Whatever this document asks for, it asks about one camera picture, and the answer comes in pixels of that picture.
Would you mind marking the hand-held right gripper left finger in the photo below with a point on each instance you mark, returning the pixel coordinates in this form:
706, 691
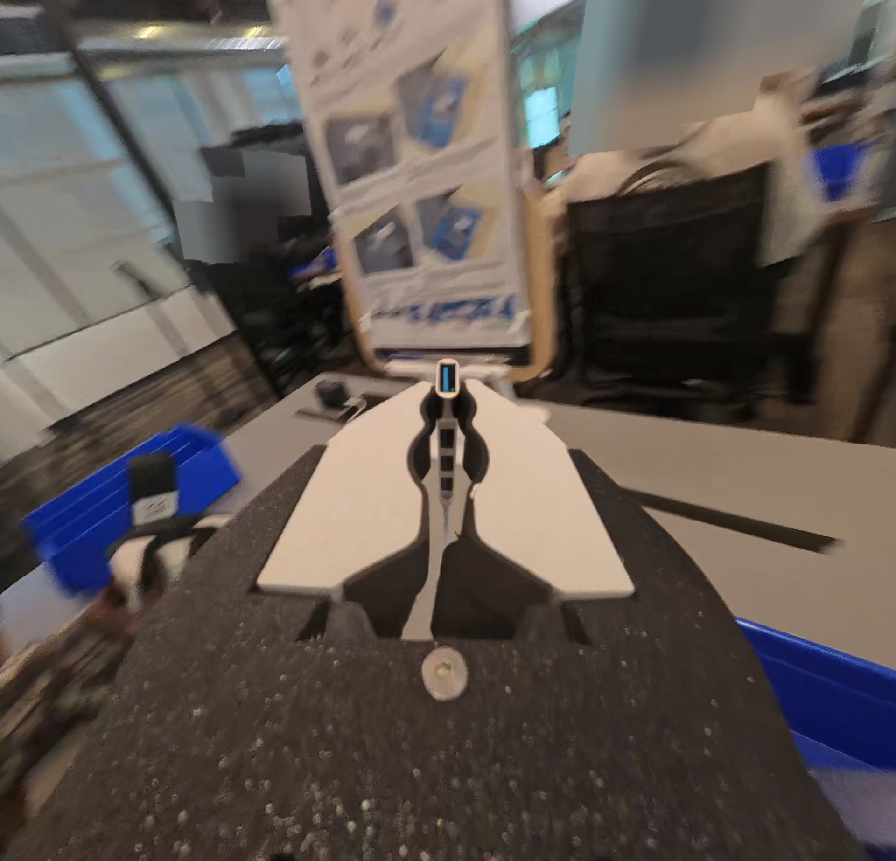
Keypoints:
350, 511

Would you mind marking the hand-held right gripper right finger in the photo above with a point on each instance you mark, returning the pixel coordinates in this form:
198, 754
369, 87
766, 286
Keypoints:
546, 511

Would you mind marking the blue plastic bin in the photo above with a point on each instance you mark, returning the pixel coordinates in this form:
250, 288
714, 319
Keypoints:
826, 679
77, 539
843, 168

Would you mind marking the silver usb hub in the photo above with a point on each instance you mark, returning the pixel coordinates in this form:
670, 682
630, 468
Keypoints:
446, 378

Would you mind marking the black charger block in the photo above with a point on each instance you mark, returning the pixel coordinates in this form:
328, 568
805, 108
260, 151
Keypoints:
330, 392

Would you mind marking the printed instruction sheet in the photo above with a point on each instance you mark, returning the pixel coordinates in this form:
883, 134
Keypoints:
420, 175

